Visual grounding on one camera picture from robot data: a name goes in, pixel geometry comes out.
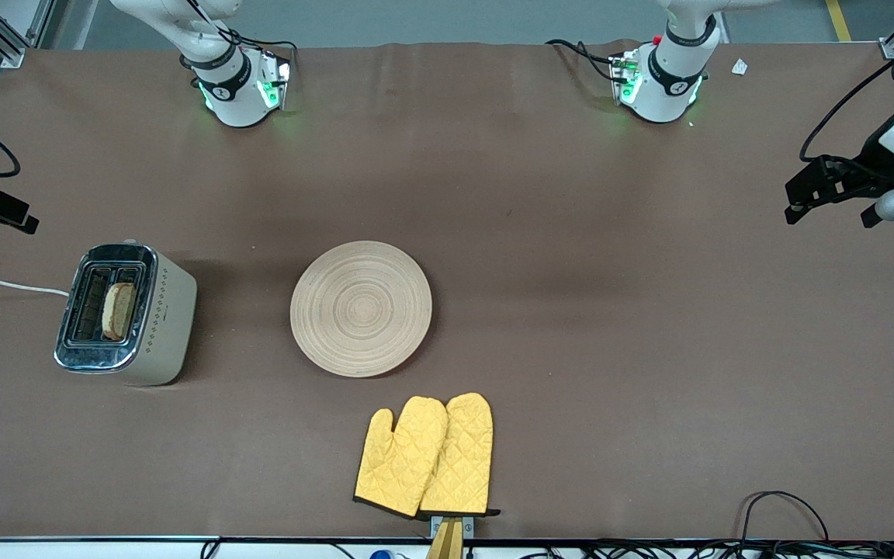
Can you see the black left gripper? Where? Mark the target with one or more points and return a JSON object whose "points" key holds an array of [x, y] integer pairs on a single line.
{"points": [[864, 171]]}

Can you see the brown toast slice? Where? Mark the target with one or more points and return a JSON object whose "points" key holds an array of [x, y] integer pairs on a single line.
{"points": [[119, 310]]}

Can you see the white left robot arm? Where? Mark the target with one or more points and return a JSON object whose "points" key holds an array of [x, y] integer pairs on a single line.
{"points": [[668, 85]]}

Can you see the round wooden plate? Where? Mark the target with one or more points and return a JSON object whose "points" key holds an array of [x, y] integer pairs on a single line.
{"points": [[362, 309]]}

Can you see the white paper scrap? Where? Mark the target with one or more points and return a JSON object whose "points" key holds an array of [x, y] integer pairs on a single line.
{"points": [[739, 67]]}

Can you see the chrome and beige toaster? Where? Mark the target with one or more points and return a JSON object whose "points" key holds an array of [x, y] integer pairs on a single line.
{"points": [[168, 326]]}

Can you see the brown table cover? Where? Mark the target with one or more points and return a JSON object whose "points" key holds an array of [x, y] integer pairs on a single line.
{"points": [[571, 310]]}

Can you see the yellow quilted oven mitt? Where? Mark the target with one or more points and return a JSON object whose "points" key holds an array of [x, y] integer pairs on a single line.
{"points": [[396, 458], [462, 450]]}

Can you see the small blue object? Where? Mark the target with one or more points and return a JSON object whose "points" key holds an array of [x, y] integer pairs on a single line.
{"points": [[382, 555]]}

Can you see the small metal bracket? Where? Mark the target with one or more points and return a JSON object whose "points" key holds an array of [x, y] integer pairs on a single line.
{"points": [[469, 526]]}

